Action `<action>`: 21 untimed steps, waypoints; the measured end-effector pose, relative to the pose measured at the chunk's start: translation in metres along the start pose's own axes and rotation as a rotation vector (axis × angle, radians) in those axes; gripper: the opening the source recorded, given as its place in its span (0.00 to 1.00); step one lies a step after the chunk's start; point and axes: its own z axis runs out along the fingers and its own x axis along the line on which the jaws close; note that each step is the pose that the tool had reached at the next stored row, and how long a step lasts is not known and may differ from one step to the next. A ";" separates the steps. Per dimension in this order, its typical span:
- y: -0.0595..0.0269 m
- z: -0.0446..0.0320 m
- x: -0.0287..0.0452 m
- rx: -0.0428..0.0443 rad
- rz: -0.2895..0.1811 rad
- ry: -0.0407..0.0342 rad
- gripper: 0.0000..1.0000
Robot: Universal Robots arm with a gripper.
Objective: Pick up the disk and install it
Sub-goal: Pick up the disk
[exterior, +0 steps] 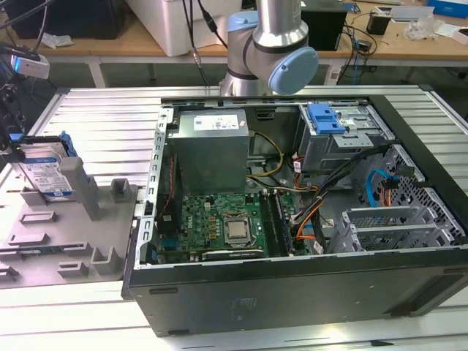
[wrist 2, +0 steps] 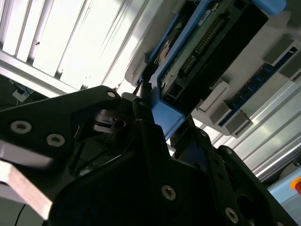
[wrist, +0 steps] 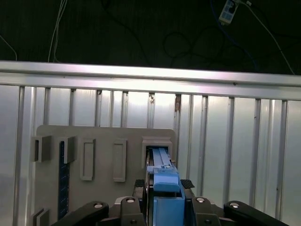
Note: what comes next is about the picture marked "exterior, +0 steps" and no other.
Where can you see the hard disk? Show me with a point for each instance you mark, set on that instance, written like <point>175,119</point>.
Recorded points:
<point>44,175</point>

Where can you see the large black equipment case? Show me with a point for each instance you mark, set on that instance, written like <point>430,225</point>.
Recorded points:
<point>73,18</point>

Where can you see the metal disk bay cage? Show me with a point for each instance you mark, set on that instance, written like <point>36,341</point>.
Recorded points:
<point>398,231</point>

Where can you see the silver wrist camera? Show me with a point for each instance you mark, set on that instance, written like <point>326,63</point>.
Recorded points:
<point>33,67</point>

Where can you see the metal optical drive cage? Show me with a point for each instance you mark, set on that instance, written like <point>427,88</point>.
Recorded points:
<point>321,155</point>

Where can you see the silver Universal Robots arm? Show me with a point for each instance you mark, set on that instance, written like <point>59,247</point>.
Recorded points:
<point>278,40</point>

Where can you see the black graphics card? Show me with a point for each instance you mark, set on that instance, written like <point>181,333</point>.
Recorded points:
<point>234,254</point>

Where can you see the small black open box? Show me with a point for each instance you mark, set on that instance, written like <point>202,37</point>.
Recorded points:
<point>378,23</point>

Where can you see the small black power adapter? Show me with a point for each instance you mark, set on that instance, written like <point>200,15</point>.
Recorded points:
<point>364,45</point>

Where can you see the crumpled white paper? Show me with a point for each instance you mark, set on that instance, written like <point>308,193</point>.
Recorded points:
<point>55,39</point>

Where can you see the dark RAM stick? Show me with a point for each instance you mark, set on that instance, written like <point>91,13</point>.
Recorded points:
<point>36,251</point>

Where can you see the white flat box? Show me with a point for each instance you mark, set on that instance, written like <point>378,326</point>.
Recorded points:
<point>411,14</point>

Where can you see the grey power supply unit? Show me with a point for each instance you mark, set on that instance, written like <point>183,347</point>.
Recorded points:
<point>208,157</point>

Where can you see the silver CPU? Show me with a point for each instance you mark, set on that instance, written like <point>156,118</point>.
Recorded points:
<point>235,229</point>

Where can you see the wooden desk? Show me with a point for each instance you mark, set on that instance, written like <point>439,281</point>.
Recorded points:
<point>387,45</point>
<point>109,45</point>

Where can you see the blue plastic drive latch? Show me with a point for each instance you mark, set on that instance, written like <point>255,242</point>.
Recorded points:
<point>325,122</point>

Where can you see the large white plastic box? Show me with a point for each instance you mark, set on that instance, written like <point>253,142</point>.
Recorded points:
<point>183,25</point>

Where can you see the grey plastic parts rack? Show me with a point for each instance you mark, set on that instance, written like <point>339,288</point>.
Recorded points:
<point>73,234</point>

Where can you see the clear plastic bag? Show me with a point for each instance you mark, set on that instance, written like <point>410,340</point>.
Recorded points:
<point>424,29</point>

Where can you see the blue cardboard box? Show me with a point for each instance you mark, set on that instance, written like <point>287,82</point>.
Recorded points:
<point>448,7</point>

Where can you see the green motherboard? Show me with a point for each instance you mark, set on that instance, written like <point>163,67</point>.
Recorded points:
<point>197,215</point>

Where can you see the black open PC case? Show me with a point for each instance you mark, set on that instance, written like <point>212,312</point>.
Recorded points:
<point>292,292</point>

